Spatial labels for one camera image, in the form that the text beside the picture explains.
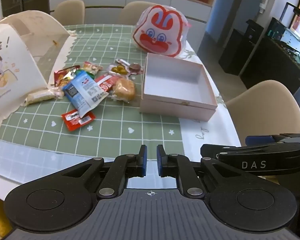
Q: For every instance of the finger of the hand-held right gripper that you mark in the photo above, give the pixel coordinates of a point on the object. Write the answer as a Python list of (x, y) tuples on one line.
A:
[(258, 140), (210, 151)]

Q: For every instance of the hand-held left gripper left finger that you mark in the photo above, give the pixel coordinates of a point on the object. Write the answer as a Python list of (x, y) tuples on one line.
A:
[(143, 162)]

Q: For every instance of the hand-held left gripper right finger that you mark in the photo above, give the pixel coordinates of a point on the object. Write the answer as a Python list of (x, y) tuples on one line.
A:
[(160, 162)]

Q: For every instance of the pink cardboard box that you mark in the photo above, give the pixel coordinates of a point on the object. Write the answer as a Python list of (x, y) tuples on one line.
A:
[(175, 105)]

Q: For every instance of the blue white snack packet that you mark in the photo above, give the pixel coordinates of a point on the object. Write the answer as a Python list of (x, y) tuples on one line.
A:
[(85, 92)]

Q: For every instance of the white red chocolate candy packet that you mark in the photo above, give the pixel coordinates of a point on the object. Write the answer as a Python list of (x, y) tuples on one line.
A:
[(135, 67)]

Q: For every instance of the shiny red foil snack packet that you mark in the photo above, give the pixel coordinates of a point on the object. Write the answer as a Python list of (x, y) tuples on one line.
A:
[(61, 77)]

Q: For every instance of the pale rice cracker packet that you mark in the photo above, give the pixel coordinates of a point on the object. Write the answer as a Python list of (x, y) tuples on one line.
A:
[(40, 97)]

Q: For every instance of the white printed tablecloth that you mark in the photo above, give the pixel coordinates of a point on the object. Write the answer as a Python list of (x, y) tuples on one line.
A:
[(210, 130)]

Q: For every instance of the beige chair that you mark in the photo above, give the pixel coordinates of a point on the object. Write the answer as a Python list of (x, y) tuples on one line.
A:
[(69, 11), (132, 12), (265, 110)]

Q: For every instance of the green checked tablecloth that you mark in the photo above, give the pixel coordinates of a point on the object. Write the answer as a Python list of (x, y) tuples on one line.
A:
[(110, 127)]

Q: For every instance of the bread bun in clear wrap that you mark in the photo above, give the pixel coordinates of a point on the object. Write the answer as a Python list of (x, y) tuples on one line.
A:
[(125, 88)]

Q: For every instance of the pale blue checked mat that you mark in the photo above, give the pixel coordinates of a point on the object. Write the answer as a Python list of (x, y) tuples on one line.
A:
[(65, 165)]

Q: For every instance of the small red snack packet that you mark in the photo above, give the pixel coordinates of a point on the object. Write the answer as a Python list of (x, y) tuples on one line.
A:
[(75, 123)]

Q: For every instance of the black aquarium stand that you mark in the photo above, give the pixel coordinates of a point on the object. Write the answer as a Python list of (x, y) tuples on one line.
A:
[(277, 62)]

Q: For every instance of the long red white-striped packet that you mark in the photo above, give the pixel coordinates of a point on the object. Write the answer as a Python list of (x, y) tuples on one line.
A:
[(107, 83)]

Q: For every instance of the black speaker box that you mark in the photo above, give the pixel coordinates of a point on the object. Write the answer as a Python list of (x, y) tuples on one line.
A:
[(237, 52)]

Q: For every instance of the green foil snack packet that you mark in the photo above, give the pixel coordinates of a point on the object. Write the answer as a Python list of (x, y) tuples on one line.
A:
[(86, 73)]

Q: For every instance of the red nut snack packet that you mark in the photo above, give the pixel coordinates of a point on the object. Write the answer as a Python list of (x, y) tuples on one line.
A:
[(92, 67)]

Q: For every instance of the rabbit face plastic bag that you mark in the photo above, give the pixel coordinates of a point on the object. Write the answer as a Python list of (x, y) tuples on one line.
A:
[(160, 30)]

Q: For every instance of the white sideboard cabinet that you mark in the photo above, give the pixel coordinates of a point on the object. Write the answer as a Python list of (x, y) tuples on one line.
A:
[(107, 2)]

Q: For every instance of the white wall device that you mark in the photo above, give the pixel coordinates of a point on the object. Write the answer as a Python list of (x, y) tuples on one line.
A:
[(264, 3)]

